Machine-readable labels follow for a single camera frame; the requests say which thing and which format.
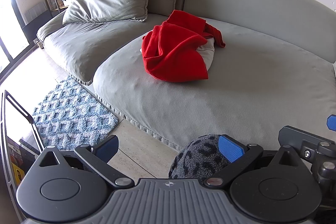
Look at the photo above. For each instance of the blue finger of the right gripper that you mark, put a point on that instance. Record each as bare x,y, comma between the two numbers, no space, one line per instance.
331,122

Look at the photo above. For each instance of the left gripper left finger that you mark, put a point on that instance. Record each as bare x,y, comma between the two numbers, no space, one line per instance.
96,159

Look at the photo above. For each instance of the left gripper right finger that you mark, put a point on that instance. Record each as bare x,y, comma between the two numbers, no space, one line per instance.
239,156

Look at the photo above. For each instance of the red t-shirt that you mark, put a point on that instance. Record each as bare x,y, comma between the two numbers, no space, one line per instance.
182,25

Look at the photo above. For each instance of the leopard print trouser leg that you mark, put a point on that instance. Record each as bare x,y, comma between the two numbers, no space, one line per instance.
199,159

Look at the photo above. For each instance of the blue white rug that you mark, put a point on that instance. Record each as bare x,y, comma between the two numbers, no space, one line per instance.
70,116

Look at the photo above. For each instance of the grey storage bag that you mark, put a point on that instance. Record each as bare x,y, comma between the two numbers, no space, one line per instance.
169,59

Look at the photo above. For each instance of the black metal frame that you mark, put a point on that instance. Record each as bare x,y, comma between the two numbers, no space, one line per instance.
20,147

